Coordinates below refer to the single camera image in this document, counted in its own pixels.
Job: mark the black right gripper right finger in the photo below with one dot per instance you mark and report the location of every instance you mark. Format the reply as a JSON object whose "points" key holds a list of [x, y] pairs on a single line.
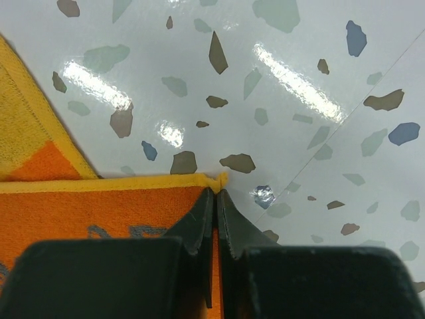
{"points": [[262, 279]]}

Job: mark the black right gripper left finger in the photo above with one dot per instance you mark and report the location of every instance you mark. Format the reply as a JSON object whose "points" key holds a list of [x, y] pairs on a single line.
{"points": [[153, 277]]}

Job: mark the orange patterned towel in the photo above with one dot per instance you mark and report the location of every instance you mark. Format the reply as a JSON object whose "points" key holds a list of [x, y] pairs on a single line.
{"points": [[50, 192]]}

